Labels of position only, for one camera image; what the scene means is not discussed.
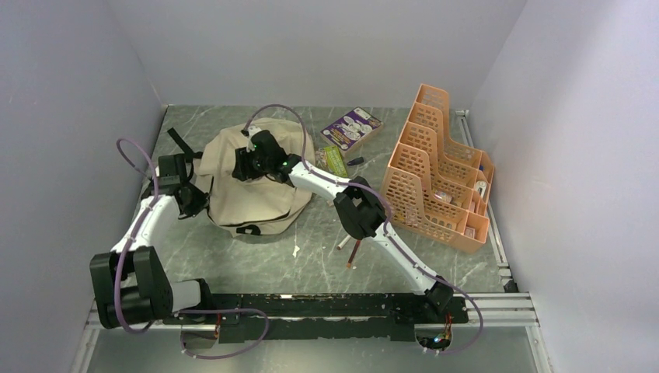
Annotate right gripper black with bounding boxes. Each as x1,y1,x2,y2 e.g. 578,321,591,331
233,145,273,182

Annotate beige canvas backpack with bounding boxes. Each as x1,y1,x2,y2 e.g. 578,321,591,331
168,124,312,237

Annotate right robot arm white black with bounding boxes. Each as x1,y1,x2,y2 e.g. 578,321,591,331
232,126,454,322

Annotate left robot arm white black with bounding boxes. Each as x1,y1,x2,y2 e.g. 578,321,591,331
89,152,215,329

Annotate green book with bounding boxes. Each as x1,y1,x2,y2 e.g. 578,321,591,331
315,146,348,178

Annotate purple book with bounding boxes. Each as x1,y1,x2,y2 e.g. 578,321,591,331
320,106,384,155

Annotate white red marker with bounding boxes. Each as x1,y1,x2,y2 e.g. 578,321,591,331
336,235,351,250

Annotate red pen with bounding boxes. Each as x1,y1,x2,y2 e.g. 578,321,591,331
346,240,361,268

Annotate orange plastic file organizer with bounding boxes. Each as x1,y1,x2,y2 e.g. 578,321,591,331
381,84,495,253

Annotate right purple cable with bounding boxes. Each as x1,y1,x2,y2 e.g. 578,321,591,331
242,104,485,356

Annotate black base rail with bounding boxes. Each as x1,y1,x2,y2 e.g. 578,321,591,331
164,293,471,343

